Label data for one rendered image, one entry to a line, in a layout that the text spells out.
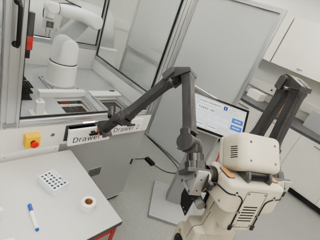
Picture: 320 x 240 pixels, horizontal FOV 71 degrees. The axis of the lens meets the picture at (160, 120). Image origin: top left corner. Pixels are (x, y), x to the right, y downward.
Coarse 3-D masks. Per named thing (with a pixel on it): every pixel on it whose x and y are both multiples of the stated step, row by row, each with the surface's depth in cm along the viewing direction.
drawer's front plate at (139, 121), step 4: (132, 120) 167; (136, 120) 170; (140, 120) 173; (136, 124) 172; (140, 124) 176; (124, 128) 165; (128, 128) 168; (112, 132) 159; (116, 132) 162; (120, 132) 165; (124, 132) 168
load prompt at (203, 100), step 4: (200, 96) 191; (200, 100) 190; (204, 100) 190; (208, 100) 191; (208, 104) 190; (212, 104) 190; (216, 104) 191; (220, 104) 192; (220, 108) 191; (224, 108) 191; (228, 108) 192; (232, 108) 192; (228, 112) 191
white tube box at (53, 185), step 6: (42, 174) 112; (48, 174) 113; (42, 180) 109; (48, 180) 110; (54, 180) 111; (60, 180) 113; (42, 186) 110; (48, 186) 108; (54, 186) 108; (60, 186) 110; (66, 186) 113; (54, 192) 107
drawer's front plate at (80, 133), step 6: (96, 126) 142; (72, 132) 130; (78, 132) 133; (84, 132) 136; (90, 132) 140; (72, 138) 133; (78, 138) 136; (84, 138) 139; (102, 138) 150; (108, 138) 154; (72, 144) 135
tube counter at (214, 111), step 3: (210, 108) 189; (210, 111) 189; (213, 111) 189; (216, 111) 189; (219, 111) 190; (216, 114) 189; (219, 114) 189; (222, 114) 190; (225, 114) 190; (228, 114) 190; (225, 117) 189; (228, 117) 190
